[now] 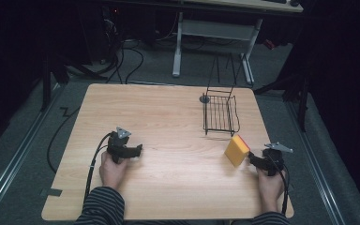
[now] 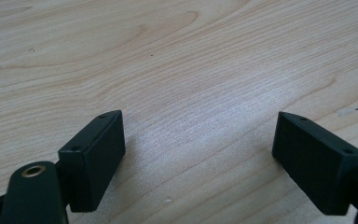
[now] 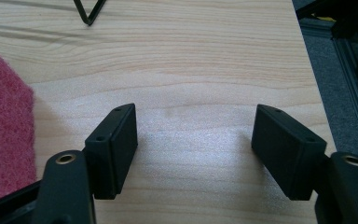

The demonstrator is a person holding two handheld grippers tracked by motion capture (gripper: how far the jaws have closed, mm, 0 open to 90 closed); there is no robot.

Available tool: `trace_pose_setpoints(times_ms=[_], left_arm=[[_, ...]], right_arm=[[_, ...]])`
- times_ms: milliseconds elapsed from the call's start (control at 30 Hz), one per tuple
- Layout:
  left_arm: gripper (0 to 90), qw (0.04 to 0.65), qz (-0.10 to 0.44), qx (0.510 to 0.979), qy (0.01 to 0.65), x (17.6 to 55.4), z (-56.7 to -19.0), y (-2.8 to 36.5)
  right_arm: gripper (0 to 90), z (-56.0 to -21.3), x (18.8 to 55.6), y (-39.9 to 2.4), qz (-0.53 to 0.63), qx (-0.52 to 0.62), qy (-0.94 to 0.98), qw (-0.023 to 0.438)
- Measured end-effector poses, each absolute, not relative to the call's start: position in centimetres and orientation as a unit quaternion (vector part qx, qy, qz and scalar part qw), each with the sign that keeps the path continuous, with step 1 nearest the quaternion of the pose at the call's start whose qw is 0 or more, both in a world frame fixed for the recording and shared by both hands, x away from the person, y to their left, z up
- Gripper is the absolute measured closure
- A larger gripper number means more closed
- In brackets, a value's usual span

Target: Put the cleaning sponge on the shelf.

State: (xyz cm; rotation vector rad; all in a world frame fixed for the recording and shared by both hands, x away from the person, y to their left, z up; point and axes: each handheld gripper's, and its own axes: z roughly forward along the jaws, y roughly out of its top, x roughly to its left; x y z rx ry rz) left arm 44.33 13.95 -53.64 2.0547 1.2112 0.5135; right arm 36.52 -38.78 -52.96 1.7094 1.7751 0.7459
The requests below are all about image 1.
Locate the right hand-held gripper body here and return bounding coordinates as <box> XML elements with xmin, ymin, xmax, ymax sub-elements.
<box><xmin>256</xmin><ymin>142</ymin><xmax>294</xmax><ymax>177</ymax></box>

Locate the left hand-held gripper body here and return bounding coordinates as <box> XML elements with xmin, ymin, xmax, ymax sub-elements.
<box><xmin>106</xmin><ymin>126</ymin><xmax>138</xmax><ymax>164</ymax></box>

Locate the yellow sponge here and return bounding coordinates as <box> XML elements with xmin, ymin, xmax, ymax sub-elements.
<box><xmin>224</xmin><ymin>134</ymin><xmax>251</xmax><ymax>168</ymax></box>

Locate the black wire rack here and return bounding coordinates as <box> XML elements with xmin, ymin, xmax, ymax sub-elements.
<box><xmin>199</xmin><ymin>52</ymin><xmax>242</xmax><ymax>138</ymax></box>

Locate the person's left hand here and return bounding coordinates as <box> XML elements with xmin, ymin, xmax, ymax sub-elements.
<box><xmin>98</xmin><ymin>151</ymin><xmax>129</xmax><ymax>192</ymax></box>

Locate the person's right hand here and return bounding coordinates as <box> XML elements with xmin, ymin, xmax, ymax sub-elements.
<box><xmin>256</xmin><ymin>167</ymin><xmax>286</xmax><ymax>214</ymax></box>

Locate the person's right striped sleeve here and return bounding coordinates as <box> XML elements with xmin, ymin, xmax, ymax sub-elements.
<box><xmin>250</xmin><ymin>211</ymin><xmax>292</xmax><ymax>225</ymax></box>

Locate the person's striped sleeve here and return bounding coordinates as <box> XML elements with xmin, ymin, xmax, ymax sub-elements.
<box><xmin>73</xmin><ymin>186</ymin><xmax>126</xmax><ymax>225</ymax></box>
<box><xmin>250</xmin><ymin>211</ymin><xmax>292</xmax><ymax>225</ymax></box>

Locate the person's left striped sleeve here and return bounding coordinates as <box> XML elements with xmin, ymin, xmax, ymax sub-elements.
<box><xmin>73</xmin><ymin>186</ymin><xmax>126</xmax><ymax>225</ymax></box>

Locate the black metal stand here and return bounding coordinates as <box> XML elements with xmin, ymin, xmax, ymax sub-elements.
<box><xmin>252</xmin><ymin>71</ymin><xmax>310</xmax><ymax>133</ymax></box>
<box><xmin>40</xmin><ymin>52</ymin><xmax>71</xmax><ymax>113</ymax></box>

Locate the grey tape patch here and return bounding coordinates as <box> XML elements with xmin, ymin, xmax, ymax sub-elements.
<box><xmin>39</xmin><ymin>187</ymin><xmax>64</xmax><ymax>199</ymax></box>

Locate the white metal desk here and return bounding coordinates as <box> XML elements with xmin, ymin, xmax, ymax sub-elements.
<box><xmin>106</xmin><ymin>0</ymin><xmax>305</xmax><ymax>87</ymax></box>

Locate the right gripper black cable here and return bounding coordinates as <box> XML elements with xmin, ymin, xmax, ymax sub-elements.
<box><xmin>266</xmin><ymin>154</ymin><xmax>291</xmax><ymax>217</ymax></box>

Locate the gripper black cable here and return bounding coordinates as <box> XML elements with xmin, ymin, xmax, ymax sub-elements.
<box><xmin>266</xmin><ymin>154</ymin><xmax>291</xmax><ymax>217</ymax></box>
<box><xmin>82</xmin><ymin>132</ymin><xmax>113</xmax><ymax>204</ymax></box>

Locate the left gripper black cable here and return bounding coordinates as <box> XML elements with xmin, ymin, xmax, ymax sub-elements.
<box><xmin>82</xmin><ymin>132</ymin><xmax>113</xmax><ymax>204</ymax></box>

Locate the grey floor rail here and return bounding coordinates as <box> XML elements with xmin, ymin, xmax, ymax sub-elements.
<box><xmin>285</xmin><ymin>101</ymin><xmax>348</xmax><ymax>225</ymax></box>
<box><xmin>0</xmin><ymin>83</ymin><xmax>67</xmax><ymax>219</ymax></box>

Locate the black floor cable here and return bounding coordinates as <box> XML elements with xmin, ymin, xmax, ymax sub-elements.
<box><xmin>46</xmin><ymin>105</ymin><xmax>82</xmax><ymax>174</ymax></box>

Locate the black cable bundle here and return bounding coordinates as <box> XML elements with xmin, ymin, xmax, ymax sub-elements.
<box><xmin>65</xmin><ymin>6</ymin><xmax>145</xmax><ymax>85</ymax></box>

